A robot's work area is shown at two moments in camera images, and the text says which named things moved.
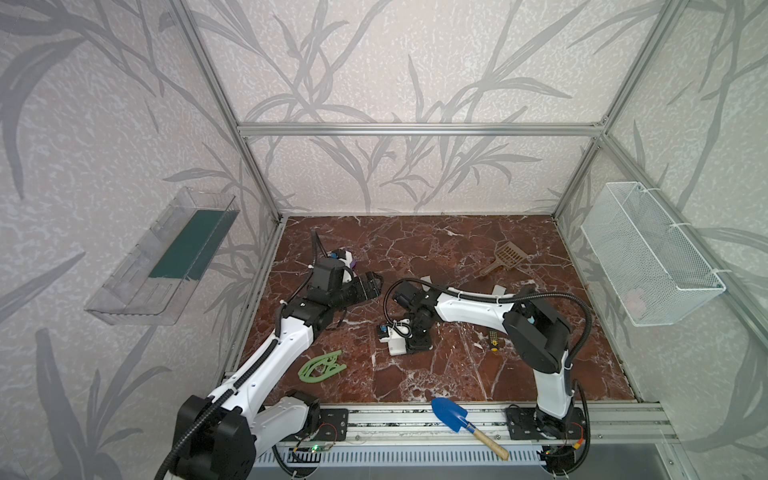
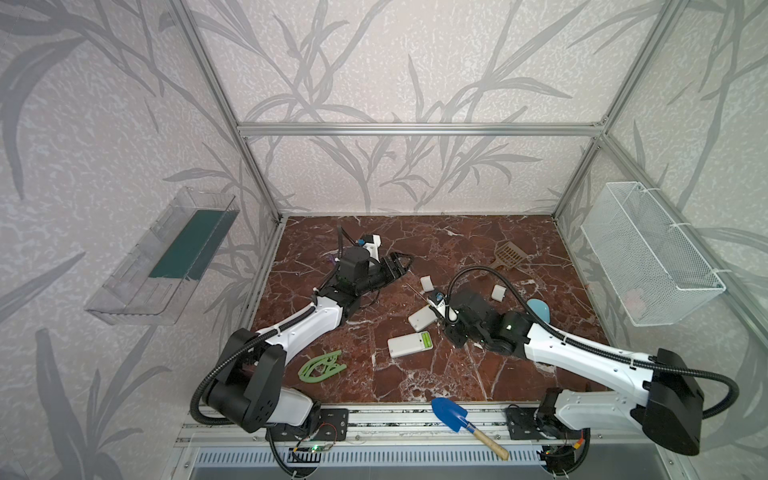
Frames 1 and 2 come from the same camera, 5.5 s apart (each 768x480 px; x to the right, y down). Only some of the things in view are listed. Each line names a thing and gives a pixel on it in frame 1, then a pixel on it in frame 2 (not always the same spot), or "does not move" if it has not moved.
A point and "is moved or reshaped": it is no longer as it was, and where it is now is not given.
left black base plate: (333, 424) does not move
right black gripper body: (417, 335) to (455, 318)
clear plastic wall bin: (168, 263) does not move
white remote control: (397, 346) is moved or reshaped
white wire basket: (656, 274) does not move
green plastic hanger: (321, 367) does not move
